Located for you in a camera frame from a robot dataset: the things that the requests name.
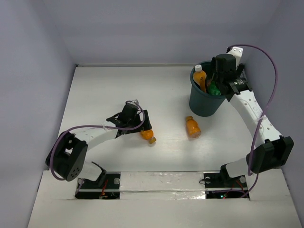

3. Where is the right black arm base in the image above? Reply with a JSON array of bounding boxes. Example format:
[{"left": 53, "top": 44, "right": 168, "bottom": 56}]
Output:
[{"left": 199, "top": 172, "right": 250, "bottom": 200}]

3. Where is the small orange juice bottle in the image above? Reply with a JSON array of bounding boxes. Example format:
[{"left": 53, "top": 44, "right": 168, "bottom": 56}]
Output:
[{"left": 185, "top": 116, "right": 201, "bottom": 138}]

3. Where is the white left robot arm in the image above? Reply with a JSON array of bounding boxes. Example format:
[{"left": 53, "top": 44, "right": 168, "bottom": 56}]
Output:
[{"left": 45, "top": 100, "right": 151, "bottom": 188}]

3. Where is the dark teal plastic bin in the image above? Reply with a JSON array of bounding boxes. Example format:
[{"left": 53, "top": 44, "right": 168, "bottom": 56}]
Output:
[{"left": 189, "top": 61, "right": 226, "bottom": 117}]

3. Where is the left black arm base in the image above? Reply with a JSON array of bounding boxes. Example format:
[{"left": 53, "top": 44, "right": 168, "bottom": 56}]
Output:
[{"left": 75, "top": 172, "right": 121, "bottom": 200}]

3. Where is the orange bottle blue label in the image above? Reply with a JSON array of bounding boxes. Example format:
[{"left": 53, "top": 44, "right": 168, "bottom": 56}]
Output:
[{"left": 193, "top": 64, "right": 207, "bottom": 93}]

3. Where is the silver tape strip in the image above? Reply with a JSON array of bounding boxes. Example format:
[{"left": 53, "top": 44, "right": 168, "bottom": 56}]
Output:
[{"left": 119, "top": 171, "right": 206, "bottom": 200}]

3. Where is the small orange bottle white label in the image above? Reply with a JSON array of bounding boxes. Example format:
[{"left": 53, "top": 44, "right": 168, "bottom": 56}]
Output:
[{"left": 140, "top": 130, "right": 156, "bottom": 145}]

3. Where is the crushed green plastic bottle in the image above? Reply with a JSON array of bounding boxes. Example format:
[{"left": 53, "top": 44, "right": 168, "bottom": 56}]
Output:
[{"left": 208, "top": 81, "right": 221, "bottom": 96}]

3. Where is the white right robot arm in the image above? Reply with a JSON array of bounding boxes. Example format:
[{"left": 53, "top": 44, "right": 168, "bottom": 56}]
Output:
[{"left": 189, "top": 53, "right": 294, "bottom": 186}]

